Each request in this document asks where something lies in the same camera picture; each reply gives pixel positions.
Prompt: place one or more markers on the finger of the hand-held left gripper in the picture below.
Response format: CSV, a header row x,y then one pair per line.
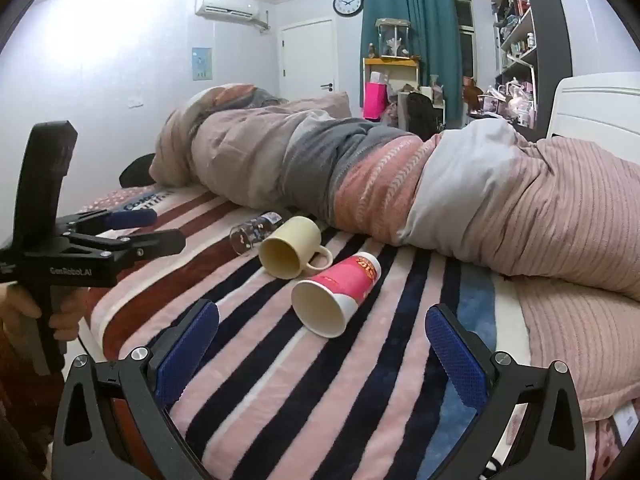
x,y
160,242
132,217

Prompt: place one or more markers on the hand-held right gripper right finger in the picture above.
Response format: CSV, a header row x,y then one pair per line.
x,y
457,360

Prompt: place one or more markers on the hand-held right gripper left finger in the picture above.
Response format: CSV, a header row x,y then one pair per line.
x,y
187,355

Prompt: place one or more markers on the red paper cup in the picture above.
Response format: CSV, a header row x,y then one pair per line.
x,y
345,280

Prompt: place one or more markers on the person's left forearm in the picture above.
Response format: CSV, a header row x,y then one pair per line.
x,y
25,390

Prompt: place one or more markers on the person's left hand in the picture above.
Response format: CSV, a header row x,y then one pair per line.
x,y
20,310

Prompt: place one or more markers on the pink printed cloth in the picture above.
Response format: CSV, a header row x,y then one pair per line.
x,y
100,202

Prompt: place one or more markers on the black chair back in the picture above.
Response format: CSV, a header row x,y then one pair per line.
x,y
135,167

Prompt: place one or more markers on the clear printed glass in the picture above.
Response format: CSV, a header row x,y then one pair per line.
x,y
250,232

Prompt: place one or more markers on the pink grey rolled duvet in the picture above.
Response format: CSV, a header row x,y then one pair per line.
x,y
240,160

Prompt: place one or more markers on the striped fleece blanket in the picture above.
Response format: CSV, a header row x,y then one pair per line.
x,y
300,385

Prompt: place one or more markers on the cream ceramic mug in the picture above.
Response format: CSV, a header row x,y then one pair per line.
x,y
295,240

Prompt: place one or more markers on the pink chevron blanket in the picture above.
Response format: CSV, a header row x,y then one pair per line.
x,y
380,185

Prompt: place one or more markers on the white air conditioner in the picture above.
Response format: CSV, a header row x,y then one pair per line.
x,y
227,6

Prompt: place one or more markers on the white door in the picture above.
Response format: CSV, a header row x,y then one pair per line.
x,y
307,60

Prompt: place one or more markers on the black office chair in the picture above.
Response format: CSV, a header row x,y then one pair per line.
x,y
422,115

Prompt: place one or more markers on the pink gift bag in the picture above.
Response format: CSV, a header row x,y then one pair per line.
x,y
375,102

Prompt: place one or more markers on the brown plush toy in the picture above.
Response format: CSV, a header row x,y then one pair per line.
x,y
472,94

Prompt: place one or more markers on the white headboard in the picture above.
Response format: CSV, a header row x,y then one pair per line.
x,y
595,105

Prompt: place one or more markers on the yellow desk hutch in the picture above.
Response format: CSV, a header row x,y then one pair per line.
x,y
390,62

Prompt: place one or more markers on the glass display case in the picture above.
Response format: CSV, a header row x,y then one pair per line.
x,y
393,37

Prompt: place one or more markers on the window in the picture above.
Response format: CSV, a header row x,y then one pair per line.
x,y
465,35

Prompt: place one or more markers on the teal curtain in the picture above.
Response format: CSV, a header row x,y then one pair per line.
x,y
430,35

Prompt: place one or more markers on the black bookshelf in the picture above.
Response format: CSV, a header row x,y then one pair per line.
x,y
547,25

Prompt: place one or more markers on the blue wall poster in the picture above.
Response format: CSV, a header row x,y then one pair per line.
x,y
202,63

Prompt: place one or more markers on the round wall clock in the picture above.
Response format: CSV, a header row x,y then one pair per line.
x,y
348,3

